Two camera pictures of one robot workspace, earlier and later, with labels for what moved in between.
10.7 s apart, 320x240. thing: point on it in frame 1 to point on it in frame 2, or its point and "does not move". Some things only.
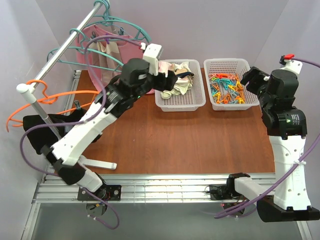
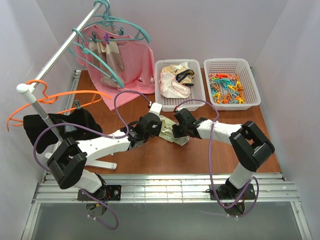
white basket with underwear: x=188 y=95 does not move
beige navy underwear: x=184 y=73 does not move
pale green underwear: x=178 y=89 to x=166 y=131
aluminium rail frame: x=135 y=189 does not move
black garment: x=40 y=135 does not move
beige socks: x=102 y=55 does not move
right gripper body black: x=252 y=79 to x=177 y=128
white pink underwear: x=164 y=66 to x=170 y=87
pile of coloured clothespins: x=226 y=88 does not move
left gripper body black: x=169 y=80 to x=157 y=124
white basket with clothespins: x=225 y=90 does not move
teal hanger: x=81 y=48 to x=90 y=52
